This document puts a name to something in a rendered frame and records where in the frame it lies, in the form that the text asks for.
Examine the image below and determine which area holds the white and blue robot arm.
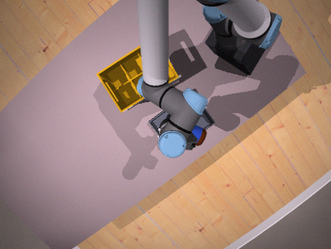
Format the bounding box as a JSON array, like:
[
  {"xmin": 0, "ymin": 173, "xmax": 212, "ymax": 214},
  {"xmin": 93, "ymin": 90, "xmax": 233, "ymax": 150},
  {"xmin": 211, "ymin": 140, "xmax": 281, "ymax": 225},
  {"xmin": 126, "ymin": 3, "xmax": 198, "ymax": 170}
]
[{"xmin": 137, "ymin": 0, "xmax": 282, "ymax": 158}]

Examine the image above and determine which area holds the brown bottle with blue label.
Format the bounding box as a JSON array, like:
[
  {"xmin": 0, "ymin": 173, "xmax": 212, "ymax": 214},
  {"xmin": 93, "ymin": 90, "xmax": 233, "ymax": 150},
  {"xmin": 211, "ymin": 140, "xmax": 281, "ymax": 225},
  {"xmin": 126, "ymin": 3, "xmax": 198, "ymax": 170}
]
[{"xmin": 192, "ymin": 125, "xmax": 207, "ymax": 146}]

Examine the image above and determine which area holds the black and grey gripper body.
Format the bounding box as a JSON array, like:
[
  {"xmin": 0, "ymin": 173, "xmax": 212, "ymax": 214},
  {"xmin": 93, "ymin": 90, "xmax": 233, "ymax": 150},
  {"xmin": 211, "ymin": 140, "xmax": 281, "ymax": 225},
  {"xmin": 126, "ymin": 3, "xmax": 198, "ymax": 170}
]
[{"xmin": 158, "ymin": 114, "xmax": 198, "ymax": 150}]

